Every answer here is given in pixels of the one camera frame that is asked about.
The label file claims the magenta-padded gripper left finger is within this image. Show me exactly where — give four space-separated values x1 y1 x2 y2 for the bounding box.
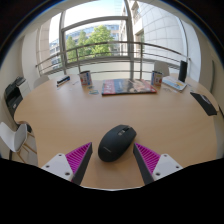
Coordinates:
40 141 94 186

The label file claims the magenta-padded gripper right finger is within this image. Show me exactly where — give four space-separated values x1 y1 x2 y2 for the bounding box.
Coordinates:
132 142 184 186

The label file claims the black computer mouse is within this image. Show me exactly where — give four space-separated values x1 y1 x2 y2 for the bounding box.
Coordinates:
97 124 138 163

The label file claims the white chair with wooden legs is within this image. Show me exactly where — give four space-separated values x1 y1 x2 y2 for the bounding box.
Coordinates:
0 121 38 164

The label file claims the white and blue magazine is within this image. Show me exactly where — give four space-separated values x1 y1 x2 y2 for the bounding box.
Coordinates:
162 75 188 93

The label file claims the black and white printer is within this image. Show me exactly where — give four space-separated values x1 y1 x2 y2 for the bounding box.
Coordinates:
3 76 32 118

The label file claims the dark stapler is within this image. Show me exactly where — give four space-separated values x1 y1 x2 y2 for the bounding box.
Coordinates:
55 75 72 88

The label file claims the metal balcony railing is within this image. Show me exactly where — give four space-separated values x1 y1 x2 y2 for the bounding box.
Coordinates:
34 40 191 79

